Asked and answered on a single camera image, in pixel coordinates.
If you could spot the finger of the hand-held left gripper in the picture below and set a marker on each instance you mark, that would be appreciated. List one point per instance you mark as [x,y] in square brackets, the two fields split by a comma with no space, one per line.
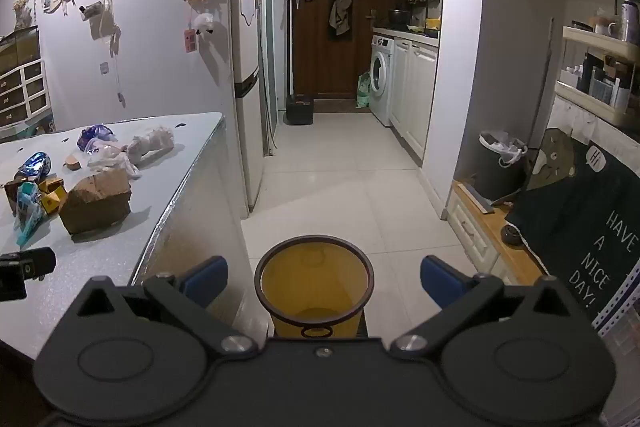
[37,262]

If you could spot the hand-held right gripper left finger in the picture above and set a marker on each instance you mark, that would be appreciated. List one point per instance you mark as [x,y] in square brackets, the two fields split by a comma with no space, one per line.
[207,279]

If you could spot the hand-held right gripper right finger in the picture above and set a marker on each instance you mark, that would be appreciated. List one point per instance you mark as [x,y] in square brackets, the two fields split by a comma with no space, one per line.
[440,282]

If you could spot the teal white packet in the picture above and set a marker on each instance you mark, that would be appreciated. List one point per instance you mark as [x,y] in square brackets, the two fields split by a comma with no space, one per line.
[27,212]

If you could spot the yellow carton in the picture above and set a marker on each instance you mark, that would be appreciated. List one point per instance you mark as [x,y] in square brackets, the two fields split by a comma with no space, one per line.
[52,199]

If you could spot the brown paper bag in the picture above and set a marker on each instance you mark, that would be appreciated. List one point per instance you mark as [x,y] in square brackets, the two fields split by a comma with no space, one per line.
[95,204]

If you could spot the shiny blue packet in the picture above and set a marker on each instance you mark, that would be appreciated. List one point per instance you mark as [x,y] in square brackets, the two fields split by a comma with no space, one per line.
[35,164]

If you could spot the yellow bin with brown rim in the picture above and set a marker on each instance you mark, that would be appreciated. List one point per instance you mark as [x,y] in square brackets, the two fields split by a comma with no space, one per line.
[315,277]

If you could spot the blue purple wrapper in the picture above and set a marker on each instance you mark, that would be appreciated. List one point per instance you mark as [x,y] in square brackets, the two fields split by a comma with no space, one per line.
[92,137]

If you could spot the white heart-print foil table cover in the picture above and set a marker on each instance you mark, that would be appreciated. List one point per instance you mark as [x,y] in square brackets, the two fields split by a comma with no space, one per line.
[200,232]

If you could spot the wooden-top white bench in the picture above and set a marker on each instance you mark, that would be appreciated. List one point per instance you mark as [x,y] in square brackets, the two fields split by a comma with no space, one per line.
[490,227]

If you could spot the black round object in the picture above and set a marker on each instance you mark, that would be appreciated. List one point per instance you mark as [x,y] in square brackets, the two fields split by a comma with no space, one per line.
[511,235]

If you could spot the grey board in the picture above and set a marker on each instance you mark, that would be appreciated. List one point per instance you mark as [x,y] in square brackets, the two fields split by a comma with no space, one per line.
[477,198]

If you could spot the grey bin with white liner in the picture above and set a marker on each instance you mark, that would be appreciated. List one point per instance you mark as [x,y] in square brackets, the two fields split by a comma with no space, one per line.
[495,177]

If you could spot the black printed blanket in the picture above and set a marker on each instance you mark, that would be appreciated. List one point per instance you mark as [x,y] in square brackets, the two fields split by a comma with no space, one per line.
[565,217]

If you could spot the white drawer chest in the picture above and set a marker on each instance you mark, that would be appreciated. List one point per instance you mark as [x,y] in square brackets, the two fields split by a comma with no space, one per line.
[22,92]

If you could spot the white lower kitchen cabinets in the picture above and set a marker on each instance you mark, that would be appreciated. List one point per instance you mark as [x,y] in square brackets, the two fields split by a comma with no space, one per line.
[412,97]

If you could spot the black floor box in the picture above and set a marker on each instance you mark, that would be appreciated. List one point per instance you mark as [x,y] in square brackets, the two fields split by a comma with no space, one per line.
[300,109]

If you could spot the white refrigerator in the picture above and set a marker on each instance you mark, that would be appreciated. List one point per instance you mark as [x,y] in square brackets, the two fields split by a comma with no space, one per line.
[247,82]

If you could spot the green bag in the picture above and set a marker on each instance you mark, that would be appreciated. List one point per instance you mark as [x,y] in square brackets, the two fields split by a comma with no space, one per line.
[363,91]

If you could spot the white washing machine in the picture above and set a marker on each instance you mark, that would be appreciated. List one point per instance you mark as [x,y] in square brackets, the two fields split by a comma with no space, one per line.
[382,77]

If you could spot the pink card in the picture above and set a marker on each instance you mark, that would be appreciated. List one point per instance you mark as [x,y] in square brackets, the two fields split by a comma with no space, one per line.
[190,40]

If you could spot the brown door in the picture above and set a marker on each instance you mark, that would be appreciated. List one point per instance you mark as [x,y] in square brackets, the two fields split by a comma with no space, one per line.
[320,57]

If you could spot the white plush toy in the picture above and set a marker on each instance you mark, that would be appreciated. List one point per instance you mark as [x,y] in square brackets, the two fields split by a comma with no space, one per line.
[205,23]

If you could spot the white pole rack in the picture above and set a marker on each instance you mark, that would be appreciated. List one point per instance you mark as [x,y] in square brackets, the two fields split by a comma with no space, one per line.
[289,32]

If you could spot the black pot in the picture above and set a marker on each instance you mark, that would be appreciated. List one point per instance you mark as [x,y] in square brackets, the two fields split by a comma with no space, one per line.
[399,17]

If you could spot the hanging apron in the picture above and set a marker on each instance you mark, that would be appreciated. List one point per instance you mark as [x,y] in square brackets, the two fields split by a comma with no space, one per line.
[340,14]

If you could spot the cream shelf rack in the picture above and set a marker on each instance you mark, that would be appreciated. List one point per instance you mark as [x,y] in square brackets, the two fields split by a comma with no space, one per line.
[597,38]

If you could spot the white mug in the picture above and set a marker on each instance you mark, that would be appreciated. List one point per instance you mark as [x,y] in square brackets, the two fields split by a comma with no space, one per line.
[604,28]

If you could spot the silver thermos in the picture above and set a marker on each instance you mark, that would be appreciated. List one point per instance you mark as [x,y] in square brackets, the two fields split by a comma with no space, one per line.
[630,19]

